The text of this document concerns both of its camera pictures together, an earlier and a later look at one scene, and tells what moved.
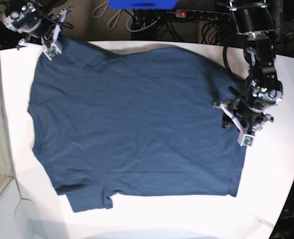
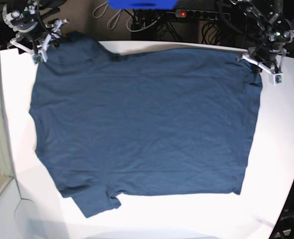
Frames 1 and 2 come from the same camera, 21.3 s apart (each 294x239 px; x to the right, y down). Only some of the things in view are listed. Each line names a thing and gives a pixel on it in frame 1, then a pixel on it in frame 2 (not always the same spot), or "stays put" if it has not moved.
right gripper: [240, 112] → [266, 53]
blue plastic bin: [143, 4] stays put
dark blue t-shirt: [145, 120] stays put
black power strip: [202, 14] stays put
